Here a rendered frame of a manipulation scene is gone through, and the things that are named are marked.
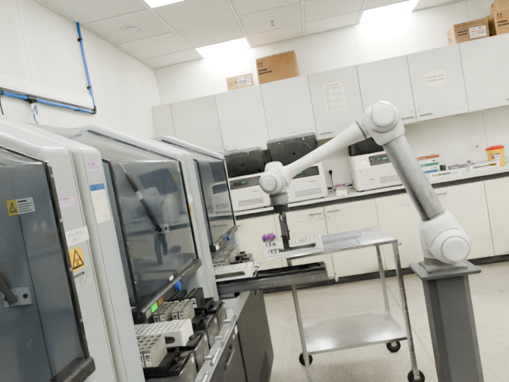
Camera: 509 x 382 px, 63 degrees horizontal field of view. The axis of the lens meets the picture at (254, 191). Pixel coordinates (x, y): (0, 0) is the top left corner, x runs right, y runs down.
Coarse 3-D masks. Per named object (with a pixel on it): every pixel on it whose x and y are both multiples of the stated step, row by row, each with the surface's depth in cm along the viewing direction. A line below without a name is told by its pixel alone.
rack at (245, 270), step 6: (240, 264) 208; (246, 264) 205; (252, 264) 205; (216, 270) 203; (222, 270) 201; (228, 270) 199; (234, 270) 199; (240, 270) 198; (246, 270) 198; (252, 270) 202; (216, 276) 208; (222, 276) 210; (228, 276) 209; (234, 276) 209; (240, 276) 199; (246, 276) 198; (252, 276) 200
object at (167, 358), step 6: (168, 348) 125; (174, 348) 125; (168, 354) 124; (174, 354) 121; (162, 360) 121; (168, 360) 117; (162, 366) 114; (168, 366) 116; (144, 372) 114; (150, 372) 114; (156, 372) 114
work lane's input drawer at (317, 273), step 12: (312, 264) 204; (324, 264) 198; (264, 276) 196; (276, 276) 196; (288, 276) 194; (300, 276) 193; (312, 276) 192; (324, 276) 192; (336, 276) 197; (228, 288) 198; (240, 288) 197; (252, 288) 196; (264, 288) 196
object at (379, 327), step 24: (336, 240) 245; (360, 240) 233; (384, 240) 223; (288, 264) 225; (384, 288) 266; (384, 312) 265; (408, 312) 224; (312, 336) 249; (336, 336) 243; (360, 336) 237; (384, 336) 232; (408, 336) 225; (312, 360) 271
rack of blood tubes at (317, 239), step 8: (296, 240) 210; (304, 240) 206; (312, 240) 204; (320, 240) 203; (264, 248) 207; (272, 248) 207; (296, 248) 215; (304, 248) 214; (312, 248) 204; (264, 256) 208; (280, 256) 206
